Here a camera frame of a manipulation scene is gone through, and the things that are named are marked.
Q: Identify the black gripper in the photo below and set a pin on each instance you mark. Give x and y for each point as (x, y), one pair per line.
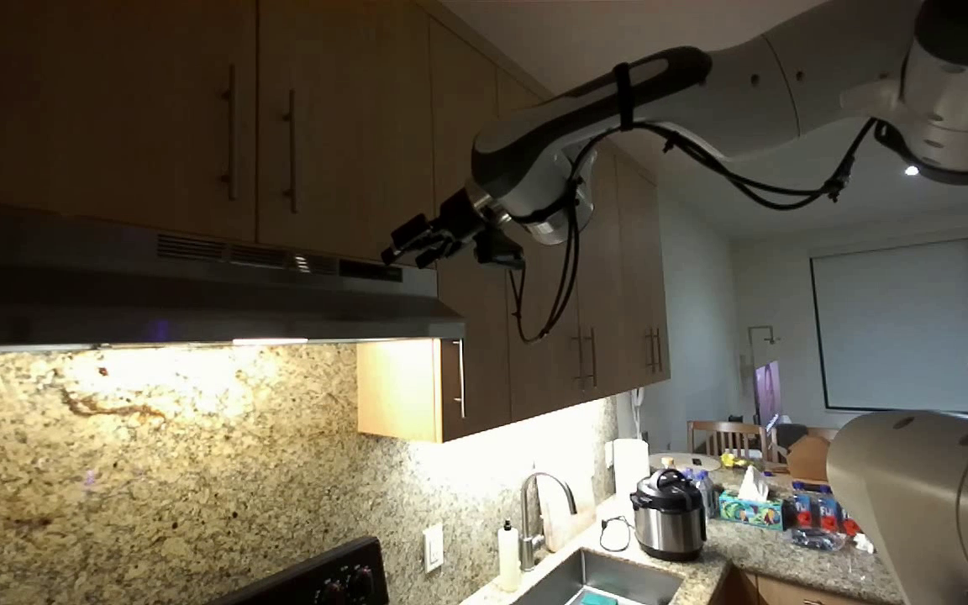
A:
(467, 216)

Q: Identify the stainless steel range hood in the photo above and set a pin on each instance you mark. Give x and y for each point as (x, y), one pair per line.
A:
(168, 296)

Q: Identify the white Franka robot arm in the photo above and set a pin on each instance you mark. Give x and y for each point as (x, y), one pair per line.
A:
(755, 90)

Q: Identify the black stove control panel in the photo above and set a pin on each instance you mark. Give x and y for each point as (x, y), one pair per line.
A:
(318, 576)

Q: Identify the recessed ceiling light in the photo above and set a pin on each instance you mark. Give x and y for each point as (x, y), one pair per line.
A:
(911, 171)

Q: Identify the chrome kitchen faucet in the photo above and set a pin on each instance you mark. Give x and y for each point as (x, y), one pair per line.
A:
(532, 524)

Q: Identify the white paper towel roll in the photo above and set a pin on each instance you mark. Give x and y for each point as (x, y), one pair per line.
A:
(628, 465)

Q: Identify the white soap bottle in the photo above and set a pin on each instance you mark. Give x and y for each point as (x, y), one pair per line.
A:
(507, 555)

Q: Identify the wooden slatted chair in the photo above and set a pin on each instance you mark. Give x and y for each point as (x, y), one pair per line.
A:
(729, 439)

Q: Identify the steel electric pressure cooker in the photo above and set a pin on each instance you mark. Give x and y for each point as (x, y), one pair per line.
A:
(671, 524)

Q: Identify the small dark bottle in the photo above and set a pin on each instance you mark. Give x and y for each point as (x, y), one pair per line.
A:
(703, 490)

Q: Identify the purple hanging cloth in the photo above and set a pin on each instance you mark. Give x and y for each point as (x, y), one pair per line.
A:
(768, 392)

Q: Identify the stainless steel sink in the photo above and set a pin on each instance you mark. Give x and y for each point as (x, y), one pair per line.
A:
(597, 576)

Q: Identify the green tissue box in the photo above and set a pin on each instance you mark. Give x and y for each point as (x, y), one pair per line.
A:
(747, 511)

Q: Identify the wooden solid-back chair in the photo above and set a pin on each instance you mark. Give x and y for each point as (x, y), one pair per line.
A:
(806, 459)

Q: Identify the colourful snack packages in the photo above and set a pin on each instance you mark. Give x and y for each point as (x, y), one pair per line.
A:
(815, 511)

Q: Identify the white projection screen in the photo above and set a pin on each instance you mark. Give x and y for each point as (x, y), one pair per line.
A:
(899, 325)

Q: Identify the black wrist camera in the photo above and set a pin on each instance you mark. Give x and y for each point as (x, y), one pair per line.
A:
(497, 248)

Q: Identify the tall wooden wall cabinet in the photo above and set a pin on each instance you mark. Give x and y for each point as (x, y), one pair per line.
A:
(471, 339)

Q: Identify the white wall outlet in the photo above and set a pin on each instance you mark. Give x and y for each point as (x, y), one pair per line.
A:
(433, 548)

